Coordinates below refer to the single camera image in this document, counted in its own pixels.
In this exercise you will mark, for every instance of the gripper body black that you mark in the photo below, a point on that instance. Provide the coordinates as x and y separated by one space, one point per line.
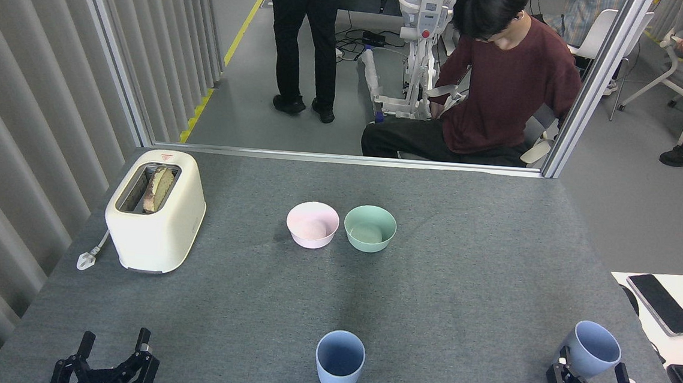
103 382

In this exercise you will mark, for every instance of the black smartphone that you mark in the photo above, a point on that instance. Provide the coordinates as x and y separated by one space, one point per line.
663 305

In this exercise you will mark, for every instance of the black computer mouse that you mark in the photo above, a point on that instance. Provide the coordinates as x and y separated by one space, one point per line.
631 300

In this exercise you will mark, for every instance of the white toaster power plug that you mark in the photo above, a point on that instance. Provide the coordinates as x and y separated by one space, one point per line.
87 261

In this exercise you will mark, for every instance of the cream white toaster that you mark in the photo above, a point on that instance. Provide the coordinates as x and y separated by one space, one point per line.
155 238

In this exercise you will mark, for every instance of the toasted bread slice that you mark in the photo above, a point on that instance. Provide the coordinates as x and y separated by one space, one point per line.
160 188

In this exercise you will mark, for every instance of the pink bowl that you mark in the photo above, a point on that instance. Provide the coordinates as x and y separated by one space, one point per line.
311 237

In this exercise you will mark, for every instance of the seated person's chair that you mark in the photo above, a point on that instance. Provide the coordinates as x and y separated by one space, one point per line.
538 151

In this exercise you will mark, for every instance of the green bowl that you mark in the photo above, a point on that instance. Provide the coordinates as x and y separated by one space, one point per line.
369 243

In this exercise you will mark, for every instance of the seated person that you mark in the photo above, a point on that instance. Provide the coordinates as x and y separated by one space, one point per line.
505 89

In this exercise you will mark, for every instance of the white plastic chair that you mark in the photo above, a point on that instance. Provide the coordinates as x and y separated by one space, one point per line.
599 35

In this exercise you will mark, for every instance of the person in plaid shirt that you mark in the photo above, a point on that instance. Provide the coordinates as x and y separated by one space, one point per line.
582 13

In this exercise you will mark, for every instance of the standing person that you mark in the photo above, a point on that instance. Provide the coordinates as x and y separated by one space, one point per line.
304 33

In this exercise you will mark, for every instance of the white stand on wheels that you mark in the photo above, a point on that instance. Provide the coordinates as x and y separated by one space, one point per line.
424 17

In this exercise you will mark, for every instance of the black power adapter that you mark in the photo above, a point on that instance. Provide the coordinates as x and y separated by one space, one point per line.
373 39

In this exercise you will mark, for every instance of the silver frame crossbar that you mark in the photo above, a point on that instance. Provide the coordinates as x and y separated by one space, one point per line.
350 159

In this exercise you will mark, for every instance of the silver frame post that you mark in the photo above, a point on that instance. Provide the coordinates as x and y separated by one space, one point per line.
595 83

